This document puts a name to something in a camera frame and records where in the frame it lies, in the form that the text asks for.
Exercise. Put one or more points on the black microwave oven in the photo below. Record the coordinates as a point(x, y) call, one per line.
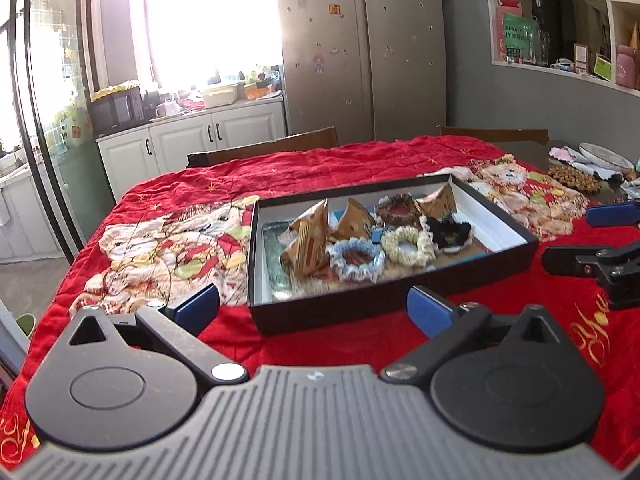
point(120, 110)

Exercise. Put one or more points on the brown beaded mat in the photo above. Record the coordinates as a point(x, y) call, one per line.
point(575, 179)

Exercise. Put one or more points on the dark wooden headboard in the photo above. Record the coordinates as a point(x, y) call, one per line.
point(538, 136)
point(322, 138)

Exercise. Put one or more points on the white kitchen cabinet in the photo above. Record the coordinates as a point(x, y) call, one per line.
point(139, 154)

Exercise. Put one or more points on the black framed glass door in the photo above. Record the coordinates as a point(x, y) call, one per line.
point(50, 197)

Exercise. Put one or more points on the dark wooden headboard right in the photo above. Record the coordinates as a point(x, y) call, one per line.
point(538, 136)

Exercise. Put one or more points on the dark wooden headboard left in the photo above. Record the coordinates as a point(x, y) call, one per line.
point(322, 138)

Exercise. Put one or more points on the white round plate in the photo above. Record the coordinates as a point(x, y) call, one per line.
point(605, 158)

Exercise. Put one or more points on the white wall shelf unit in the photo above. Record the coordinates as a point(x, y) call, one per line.
point(575, 38)

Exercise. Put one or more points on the brown crochet scrunchie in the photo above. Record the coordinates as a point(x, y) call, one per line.
point(398, 210)

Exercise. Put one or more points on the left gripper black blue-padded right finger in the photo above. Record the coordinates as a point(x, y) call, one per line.
point(470, 344)

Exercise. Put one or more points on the cream crochet scrunchie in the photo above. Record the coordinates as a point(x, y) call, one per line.
point(409, 246)

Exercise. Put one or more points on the brown pyramid packet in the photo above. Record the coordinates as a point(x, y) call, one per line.
point(438, 204)
point(355, 222)
point(306, 252)

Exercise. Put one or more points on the blue binder clip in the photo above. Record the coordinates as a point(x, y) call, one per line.
point(376, 236)

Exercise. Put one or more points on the black shallow cardboard box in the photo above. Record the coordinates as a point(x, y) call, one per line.
point(281, 302)

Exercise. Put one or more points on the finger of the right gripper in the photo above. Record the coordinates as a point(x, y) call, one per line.
point(615, 270)
point(613, 215)

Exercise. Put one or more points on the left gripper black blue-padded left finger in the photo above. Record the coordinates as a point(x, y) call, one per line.
point(157, 344)

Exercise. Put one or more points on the silver double-door refrigerator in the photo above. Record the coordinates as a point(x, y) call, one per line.
point(371, 69)

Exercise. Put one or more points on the pink jar on shelf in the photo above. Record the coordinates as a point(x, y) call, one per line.
point(626, 67)

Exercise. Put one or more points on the black white crochet scrunchie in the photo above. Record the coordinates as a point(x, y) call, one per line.
point(448, 235)

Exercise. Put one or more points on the green sign on shelf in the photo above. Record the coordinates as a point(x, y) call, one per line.
point(519, 38)

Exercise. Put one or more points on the light blue crochet scrunchie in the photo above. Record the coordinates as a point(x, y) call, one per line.
point(356, 260)

